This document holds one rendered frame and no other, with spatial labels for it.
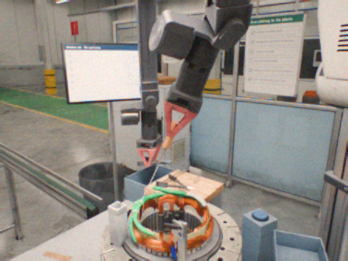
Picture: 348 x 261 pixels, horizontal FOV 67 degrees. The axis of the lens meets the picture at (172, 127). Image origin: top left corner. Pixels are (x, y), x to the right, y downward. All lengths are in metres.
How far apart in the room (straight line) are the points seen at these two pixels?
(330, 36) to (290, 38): 1.96
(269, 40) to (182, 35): 2.36
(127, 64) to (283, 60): 1.61
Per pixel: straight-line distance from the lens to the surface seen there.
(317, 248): 0.79
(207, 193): 0.88
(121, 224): 0.60
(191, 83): 0.50
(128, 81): 1.61
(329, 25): 0.79
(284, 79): 2.75
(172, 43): 0.46
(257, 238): 0.85
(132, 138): 3.28
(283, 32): 2.77
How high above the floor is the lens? 1.49
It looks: 15 degrees down
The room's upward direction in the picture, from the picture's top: straight up
